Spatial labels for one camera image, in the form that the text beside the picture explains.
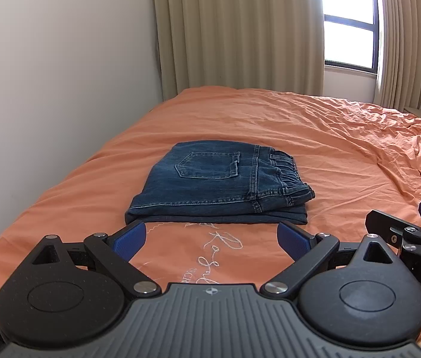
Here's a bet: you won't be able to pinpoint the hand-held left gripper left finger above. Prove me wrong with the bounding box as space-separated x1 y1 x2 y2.
30 220 163 300

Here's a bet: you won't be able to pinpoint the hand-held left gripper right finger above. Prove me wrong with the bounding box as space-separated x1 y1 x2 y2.
260 220 400 301

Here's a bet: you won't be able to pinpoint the blue denim pants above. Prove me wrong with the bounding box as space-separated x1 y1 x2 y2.
124 140 316 226

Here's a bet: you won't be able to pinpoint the beige bedside table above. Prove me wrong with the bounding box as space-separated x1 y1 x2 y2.
402 105 421 121

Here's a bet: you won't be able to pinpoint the orange bed cover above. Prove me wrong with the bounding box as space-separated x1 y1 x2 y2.
0 85 421 358

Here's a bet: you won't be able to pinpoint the narrow beige curtain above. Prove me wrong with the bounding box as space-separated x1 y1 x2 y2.
372 0 421 115

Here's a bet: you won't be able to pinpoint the dark-framed window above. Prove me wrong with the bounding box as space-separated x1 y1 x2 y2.
321 0 381 80

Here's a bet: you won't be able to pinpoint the wide beige curtain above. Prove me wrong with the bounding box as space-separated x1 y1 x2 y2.
152 0 326 101

